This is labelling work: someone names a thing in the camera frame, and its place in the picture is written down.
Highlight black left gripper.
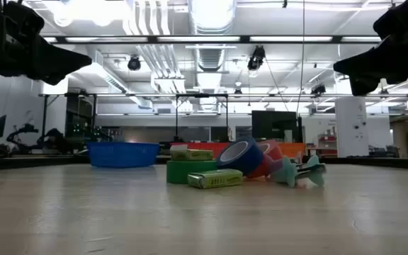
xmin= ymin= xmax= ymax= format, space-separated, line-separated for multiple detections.
xmin=0 ymin=2 xmax=94 ymax=86

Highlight pink tape roll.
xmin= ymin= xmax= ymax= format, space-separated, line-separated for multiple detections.
xmin=246 ymin=139 xmax=285 ymax=179

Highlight blue tape roll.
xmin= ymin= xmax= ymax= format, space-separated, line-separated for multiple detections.
xmin=216 ymin=137 xmax=265 ymax=176

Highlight green staple box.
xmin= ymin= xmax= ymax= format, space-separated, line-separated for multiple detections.
xmin=170 ymin=144 xmax=215 ymax=162
xmin=186 ymin=169 xmax=244 ymax=190

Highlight green tape roll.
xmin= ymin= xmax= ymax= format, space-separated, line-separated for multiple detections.
xmin=166 ymin=159 xmax=220 ymax=185

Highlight black equipment rack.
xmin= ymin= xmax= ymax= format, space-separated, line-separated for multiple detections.
xmin=65 ymin=95 xmax=98 ymax=154

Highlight white pillar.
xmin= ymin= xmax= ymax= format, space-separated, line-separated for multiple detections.
xmin=334 ymin=96 xmax=370 ymax=158

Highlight black overhead light bar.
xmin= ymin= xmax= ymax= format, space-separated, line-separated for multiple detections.
xmin=42 ymin=34 xmax=383 ymax=45

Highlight red shelf bins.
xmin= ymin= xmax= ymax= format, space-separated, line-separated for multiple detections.
xmin=318 ymin=133 xmax=338 ymax=156

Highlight blue plastic basket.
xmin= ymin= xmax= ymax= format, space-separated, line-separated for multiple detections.
xmin=86 ymin=141 xmax=161 ymax=169

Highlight orange plastic basket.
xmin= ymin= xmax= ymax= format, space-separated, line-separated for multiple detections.
xmin=277 ymin=142 xmax=307 ymax=164

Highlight red plastic basket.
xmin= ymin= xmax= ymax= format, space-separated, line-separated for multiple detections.
xmin=170 ymin=142 xmax=232 ymax=159

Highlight white air duct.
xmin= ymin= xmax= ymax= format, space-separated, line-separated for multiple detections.
xmin=83 ymin=49 xmax=152 ymax=109

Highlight thin hanging cable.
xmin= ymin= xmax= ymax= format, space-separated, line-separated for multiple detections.
xmin=295 ymin=0 xmax=306 ymax=115

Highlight black background workstation frame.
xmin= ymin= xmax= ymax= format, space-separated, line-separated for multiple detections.
xmin=39 ymin=92 xmax=336 ymax=142

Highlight silver ventilation duct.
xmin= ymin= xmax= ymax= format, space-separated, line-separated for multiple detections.
xmin=188 ymin=0 xmax=239 ymax=111

